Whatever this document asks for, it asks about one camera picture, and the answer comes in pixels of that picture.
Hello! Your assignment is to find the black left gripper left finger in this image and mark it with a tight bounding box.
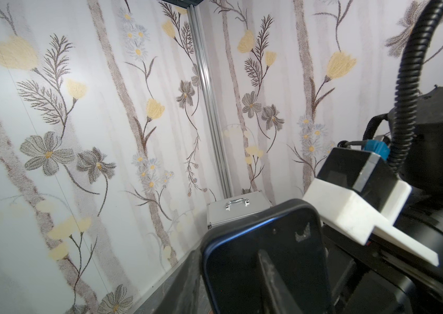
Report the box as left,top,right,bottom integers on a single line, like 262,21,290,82
154,248,203,314

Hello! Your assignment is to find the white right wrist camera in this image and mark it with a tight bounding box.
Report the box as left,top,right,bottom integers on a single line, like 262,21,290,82
303,147,440,266

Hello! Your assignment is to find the silver aluminium case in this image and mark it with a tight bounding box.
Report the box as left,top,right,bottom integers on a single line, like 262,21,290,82
207,191,272,229

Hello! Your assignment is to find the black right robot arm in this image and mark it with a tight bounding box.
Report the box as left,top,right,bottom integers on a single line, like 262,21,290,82
326,1,443,313

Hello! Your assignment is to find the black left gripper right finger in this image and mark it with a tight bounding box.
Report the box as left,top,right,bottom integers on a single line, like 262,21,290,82
257,249,302,314

